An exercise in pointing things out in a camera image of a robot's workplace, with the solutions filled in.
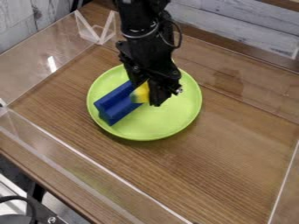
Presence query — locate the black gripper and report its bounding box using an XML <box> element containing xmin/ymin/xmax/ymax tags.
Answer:
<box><xmin>116</xmin><ymin>31</ymin><xmax>182</xmax><ymax>107</ymax></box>

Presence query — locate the yellow toy banana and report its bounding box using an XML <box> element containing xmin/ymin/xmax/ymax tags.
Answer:
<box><xmin>129</xmin><ymin>82</ymin><xmax>149</xmax><ymax>103</ymax></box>

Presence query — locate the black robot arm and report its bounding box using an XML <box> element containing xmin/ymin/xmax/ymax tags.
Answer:
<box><xmin>113</xmin><ymin>0</ymin><xmax>182</xmax><ymax>107</ymax></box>

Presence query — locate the green round plate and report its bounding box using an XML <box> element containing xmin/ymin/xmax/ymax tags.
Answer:
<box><xmin>86</xmin><ymin>65</ymin><xmax>202</xmax><ymax>141</ymax></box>

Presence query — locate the blue plastic block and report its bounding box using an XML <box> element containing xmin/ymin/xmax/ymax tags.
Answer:
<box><xmin>93</xmin><ymin>81</ymin><xmax>141</xmax><ymax>126</ymax></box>

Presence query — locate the black metal stand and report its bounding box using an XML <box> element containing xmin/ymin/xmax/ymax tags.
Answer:
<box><xmin>26</xmin><ymin>182</ymin><xmax>68</xmax><ymax>224</ymax></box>

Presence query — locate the clear acrylic corner bracket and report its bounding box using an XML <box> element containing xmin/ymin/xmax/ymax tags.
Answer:
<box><xmin>74</xmin><ymin>10</ymin><xmax>117</xmax><ymax>46</ymax></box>

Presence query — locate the clear acrylic front wall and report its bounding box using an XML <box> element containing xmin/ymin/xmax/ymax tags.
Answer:
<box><xmin>0</xmin><ymin>107</ymin><xmax>192</xmax><ymax>224</ymax></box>

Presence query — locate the black cable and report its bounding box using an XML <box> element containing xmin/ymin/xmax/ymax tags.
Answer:
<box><xmin>0</xmin><ymin>195</ymin><xmax>40</xmax><ymax>224</ymax></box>

